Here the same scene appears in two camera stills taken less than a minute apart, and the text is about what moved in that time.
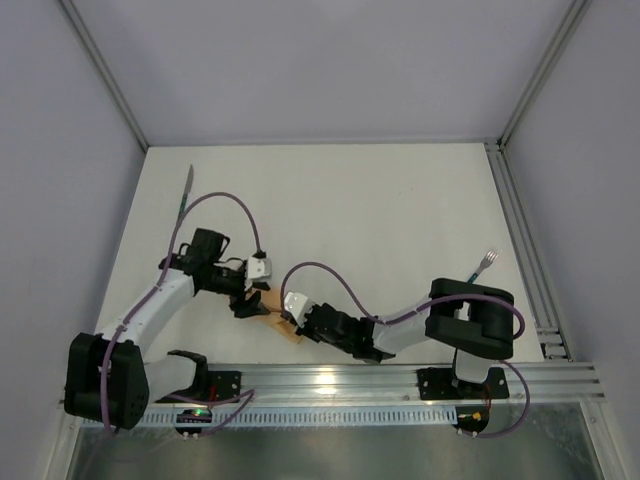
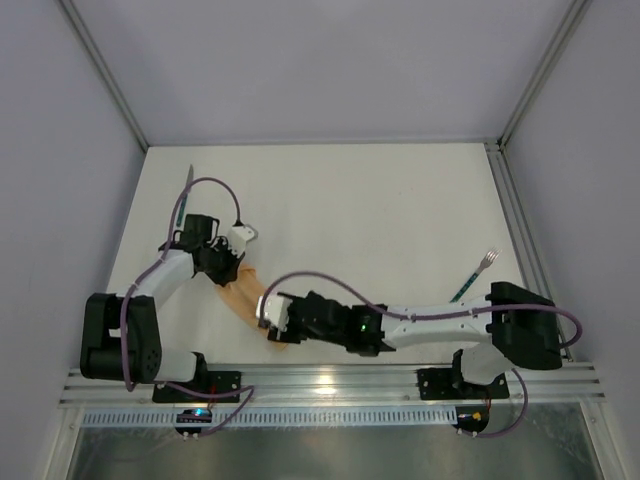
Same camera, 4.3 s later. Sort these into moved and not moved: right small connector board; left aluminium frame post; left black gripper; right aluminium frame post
Moved: left black gripper
Not moved: right small connector board; left aluminium frame post; right aluminium frame post
